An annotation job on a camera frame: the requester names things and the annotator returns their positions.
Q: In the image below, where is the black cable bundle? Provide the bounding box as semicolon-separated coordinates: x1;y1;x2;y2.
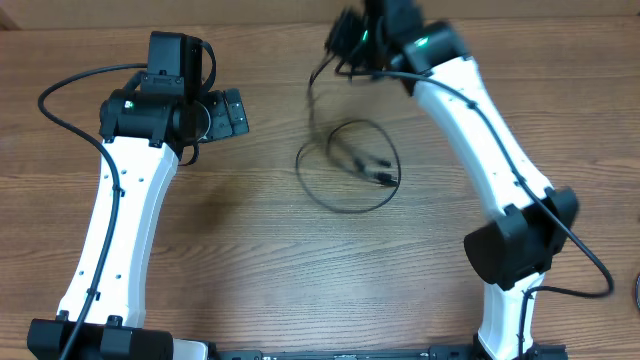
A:
293;52;403;215

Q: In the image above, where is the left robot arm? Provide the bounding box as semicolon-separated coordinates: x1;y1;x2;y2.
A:
27;31;249;359

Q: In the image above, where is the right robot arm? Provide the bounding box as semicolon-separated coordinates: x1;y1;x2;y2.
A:
325;1;578;359

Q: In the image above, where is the black right camera cable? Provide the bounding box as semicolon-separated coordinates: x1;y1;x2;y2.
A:
334;59;616;360

